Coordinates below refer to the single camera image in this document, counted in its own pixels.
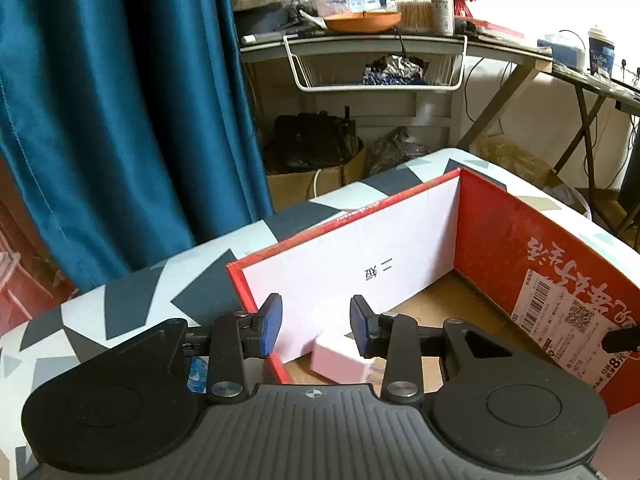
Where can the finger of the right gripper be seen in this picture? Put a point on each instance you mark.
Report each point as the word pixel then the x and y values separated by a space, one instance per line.
pixel 622 340

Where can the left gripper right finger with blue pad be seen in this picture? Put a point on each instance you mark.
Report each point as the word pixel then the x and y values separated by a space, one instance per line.
pixel 395 339

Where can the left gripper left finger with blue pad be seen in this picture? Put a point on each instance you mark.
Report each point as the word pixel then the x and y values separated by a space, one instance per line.
pixel 236 337

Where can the white charger adapter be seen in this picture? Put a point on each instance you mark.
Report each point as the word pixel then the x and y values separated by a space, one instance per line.
pixel 336 357

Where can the red cardboard box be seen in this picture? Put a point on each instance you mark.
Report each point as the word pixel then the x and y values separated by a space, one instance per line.
pixel 318 271

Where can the printed room backdrop cloth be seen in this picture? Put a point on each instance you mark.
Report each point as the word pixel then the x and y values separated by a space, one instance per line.
pixel 31 280

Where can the brown cardboard box on floor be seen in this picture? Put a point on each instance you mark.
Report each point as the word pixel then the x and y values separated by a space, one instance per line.
pixel 287 190

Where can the black bag under desk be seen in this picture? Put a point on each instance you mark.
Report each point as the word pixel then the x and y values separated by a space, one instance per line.
pixel 311 141

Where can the teal blue curtain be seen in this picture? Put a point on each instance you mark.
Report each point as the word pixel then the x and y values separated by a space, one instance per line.
pixel 127 129

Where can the blue white paper cup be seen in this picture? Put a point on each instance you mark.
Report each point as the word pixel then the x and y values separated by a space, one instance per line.
pixel 601 53

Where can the cluttered desk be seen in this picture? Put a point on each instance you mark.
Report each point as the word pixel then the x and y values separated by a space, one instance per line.
pixel 453 52

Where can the orange bowl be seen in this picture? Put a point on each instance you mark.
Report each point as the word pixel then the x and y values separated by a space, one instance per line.
pixel 364 22

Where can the cotton swab container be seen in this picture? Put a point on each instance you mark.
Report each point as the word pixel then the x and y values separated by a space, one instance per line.
pixel 416 16

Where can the pink book on desk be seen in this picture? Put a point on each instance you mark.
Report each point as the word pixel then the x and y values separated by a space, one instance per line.
pixel 490 29

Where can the white tall bottle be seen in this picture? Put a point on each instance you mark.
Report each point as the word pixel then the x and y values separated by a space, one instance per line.
pixel 442 0

